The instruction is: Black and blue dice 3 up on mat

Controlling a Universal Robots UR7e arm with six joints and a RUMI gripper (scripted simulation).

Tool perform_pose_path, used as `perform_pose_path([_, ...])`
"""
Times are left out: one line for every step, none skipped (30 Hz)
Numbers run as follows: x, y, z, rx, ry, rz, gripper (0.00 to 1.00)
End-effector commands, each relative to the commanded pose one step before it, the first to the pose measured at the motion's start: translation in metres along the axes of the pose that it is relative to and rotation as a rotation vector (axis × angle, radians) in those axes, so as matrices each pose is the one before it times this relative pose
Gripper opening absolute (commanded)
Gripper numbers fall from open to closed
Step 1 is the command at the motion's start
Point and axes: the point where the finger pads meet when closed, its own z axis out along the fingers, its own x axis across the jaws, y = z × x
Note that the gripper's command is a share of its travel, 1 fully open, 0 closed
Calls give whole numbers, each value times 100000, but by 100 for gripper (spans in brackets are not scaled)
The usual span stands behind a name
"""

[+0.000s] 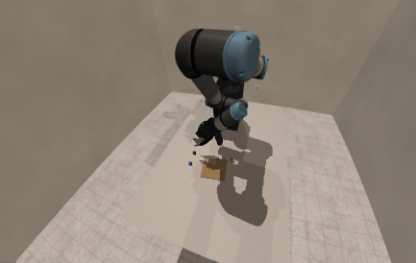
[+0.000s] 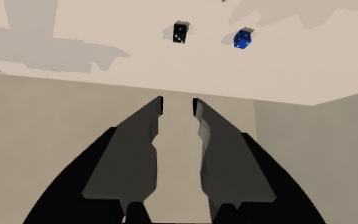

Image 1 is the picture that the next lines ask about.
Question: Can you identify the brown flat mat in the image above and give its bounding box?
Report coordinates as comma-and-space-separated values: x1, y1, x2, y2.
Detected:
200, 157, 227, 180

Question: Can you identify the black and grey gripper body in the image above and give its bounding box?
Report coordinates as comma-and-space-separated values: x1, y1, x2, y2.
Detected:
196, 117, 222, 141

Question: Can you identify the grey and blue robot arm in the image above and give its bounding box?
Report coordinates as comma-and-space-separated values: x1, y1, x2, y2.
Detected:
175, 29, 269, 131

